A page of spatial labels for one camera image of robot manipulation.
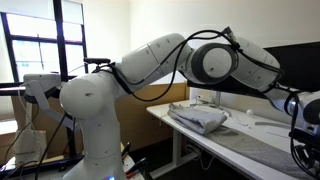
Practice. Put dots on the silver monitor stand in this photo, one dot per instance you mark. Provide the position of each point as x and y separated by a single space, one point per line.
218 100
271 124

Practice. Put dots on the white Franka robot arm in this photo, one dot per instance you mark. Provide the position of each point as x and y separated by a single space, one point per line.
100 100

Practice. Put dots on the white desk leg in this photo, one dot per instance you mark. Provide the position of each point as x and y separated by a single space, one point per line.
177 146

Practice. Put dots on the black window frame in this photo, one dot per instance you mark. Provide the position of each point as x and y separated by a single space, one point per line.
58 40

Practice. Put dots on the red black pliers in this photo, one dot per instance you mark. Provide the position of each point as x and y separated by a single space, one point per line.
135 166

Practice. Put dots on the white bag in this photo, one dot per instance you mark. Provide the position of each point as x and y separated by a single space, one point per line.
30 146

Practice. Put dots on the tan wooden partition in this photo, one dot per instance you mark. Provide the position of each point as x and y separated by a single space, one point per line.
150 113

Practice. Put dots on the black computer monitor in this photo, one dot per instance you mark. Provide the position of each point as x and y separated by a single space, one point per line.
296 66
226 88

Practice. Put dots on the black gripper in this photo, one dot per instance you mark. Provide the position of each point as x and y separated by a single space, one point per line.
308 153

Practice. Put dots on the small white ball figure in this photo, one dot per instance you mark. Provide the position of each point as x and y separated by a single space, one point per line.
250 112

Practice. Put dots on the black vertical pole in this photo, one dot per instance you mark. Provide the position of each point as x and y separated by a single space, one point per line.
70 140

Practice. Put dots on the small white box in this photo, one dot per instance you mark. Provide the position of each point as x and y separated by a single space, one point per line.
204 99

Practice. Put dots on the grey towel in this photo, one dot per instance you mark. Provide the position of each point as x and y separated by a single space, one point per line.
233 140

